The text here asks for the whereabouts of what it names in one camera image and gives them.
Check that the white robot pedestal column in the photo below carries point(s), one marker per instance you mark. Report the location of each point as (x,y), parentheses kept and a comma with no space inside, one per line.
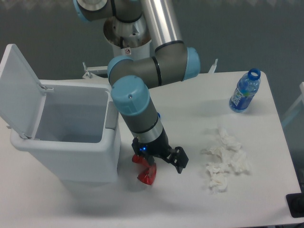
(128,39)

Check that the white trash bin with lid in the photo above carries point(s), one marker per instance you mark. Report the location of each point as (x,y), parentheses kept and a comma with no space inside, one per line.
(70,127)

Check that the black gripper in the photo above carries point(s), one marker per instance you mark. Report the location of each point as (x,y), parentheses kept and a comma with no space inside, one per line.
(160,148)

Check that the blue plastic drink bottle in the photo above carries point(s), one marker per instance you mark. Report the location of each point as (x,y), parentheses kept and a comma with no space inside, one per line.
(246,89)

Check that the black device at table corner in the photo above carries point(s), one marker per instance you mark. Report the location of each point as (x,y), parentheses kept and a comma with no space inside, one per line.
(295,203)

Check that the white chair frame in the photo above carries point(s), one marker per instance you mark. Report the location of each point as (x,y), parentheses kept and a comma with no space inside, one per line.
(294,109)

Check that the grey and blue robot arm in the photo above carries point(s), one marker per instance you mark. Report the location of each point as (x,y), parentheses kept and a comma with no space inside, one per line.
(131,79)

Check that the crumpled white tissue pile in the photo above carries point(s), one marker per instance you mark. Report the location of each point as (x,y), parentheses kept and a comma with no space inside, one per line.
(228,157)

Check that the white metal base frame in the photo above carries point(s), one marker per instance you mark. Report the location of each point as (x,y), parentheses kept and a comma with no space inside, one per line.
(101,71)

